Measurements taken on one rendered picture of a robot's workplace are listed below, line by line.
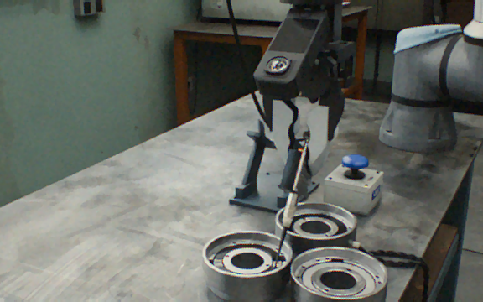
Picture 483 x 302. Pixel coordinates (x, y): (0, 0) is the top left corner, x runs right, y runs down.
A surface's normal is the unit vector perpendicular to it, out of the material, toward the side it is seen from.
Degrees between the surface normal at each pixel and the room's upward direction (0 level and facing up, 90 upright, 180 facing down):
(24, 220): 0
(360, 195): 90
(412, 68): 90
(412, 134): 72
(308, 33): 32
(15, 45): 90
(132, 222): 0
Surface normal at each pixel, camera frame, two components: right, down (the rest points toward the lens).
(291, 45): -0.25, -0.63
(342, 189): -0.50, 0.30
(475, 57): -0.84, 0.30
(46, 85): 0.87, 0.16
